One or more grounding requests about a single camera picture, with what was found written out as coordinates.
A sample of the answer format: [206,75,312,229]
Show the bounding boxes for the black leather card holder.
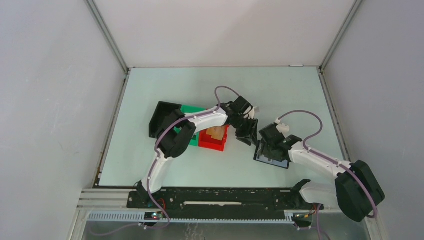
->
[253,141,290,169]

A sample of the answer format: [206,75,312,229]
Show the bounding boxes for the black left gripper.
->
[232,115,258,147]

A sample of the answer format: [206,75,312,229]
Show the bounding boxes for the orange cards in red bin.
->
[206,126,227,141]

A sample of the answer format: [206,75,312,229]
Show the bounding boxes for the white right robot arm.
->
[255,120,386,222]

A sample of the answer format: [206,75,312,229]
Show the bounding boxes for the black plastic bin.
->
[148,101,182,139]

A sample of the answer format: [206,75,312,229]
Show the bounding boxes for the green plastic bin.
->
[180,105,206,147]

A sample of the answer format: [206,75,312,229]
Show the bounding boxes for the red plastic bin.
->
[198,125,229,152]

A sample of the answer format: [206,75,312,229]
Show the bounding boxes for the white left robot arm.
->
[136,96,258,208]

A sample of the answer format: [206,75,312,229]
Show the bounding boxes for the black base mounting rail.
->
[78,186,377,225]

